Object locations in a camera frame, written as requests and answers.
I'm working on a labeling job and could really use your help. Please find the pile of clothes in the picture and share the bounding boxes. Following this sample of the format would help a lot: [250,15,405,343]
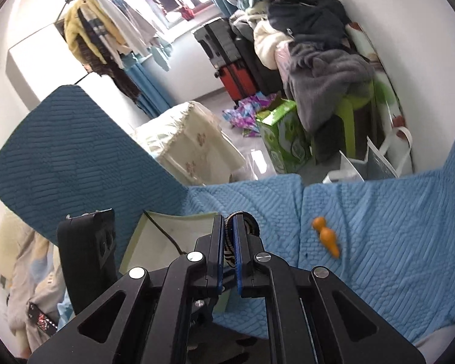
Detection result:
[219,0,377,149]

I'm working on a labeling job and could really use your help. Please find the white tote bag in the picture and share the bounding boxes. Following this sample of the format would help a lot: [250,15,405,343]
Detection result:
[322,126,415,185]

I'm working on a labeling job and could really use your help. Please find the fruit print board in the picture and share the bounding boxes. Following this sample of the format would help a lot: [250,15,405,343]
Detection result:
[344,22,415,172]

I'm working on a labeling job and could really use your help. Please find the row of hanging clothes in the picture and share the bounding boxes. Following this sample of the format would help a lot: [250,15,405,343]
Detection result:
[62,0,175,119]

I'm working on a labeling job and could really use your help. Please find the orange wooden gourd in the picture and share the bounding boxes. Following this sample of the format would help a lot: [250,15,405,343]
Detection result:
[312,216,341,259]

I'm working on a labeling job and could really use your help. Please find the black studded belt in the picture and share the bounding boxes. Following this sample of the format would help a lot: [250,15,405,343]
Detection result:
[26,299,60,337]

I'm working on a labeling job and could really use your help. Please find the cabinet with cream cloth cover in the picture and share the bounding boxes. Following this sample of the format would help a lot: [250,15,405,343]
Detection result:
[134,100,246,187]

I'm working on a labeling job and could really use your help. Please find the grey-green cardboard box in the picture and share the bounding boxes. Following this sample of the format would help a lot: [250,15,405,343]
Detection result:
[119,210,229,313]

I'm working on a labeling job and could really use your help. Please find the black ribbed suitcase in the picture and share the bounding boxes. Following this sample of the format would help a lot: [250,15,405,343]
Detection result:
[193,17,240,70]

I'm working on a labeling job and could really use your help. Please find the red suitcase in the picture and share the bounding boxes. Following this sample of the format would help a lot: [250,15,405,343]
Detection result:
[215,60,263,106]

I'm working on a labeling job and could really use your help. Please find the green plastic stool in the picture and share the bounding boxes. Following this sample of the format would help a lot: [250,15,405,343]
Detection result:
[310,90,377,164]

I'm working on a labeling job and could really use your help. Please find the light blue cloth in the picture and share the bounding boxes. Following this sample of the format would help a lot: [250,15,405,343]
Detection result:
[56,287,77,329]

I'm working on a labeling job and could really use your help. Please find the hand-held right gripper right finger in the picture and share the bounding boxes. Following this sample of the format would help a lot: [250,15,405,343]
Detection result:
[233,216,428,364]

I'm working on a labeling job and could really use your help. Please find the colourful crumpled cloth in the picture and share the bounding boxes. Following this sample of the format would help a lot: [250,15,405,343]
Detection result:
[222,91,286,138]

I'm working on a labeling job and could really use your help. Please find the red hanging object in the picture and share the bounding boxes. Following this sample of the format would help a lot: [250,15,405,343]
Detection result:
[172,0,197,20]

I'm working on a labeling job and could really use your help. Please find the black cable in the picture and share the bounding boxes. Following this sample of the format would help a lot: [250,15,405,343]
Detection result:
[142,210,188,255]

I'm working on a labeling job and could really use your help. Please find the green printed carton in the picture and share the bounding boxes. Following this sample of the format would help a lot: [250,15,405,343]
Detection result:
[254,98,312,176]

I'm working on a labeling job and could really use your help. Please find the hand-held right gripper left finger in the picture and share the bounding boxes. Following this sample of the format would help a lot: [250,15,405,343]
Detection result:
[28,215,226,364]

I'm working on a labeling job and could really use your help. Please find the black striped hair tie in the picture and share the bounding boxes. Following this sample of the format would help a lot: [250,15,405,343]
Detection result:
[223,211,260,271]

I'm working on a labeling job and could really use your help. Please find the dark smooth suitcase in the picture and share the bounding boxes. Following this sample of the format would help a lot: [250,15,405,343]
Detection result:
[233,33,286,96]

